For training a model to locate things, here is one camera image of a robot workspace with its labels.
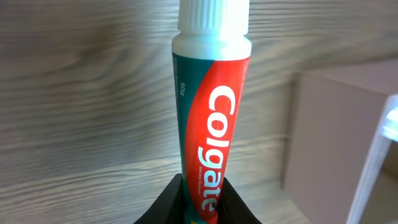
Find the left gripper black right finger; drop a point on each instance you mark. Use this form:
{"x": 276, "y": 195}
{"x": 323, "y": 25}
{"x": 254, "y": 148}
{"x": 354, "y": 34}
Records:
{"x": 232, "y": 209}

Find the red white toothpaste tube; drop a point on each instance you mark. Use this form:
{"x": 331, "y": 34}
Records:
{"x": 210, "y": 58}

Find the white cardboard box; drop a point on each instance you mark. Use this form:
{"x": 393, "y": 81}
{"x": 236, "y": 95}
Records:
{"x": 343, "y": 122}

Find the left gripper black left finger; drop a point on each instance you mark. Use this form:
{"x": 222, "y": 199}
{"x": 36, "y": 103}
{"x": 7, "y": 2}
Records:
{"x": 168, "y": 208}

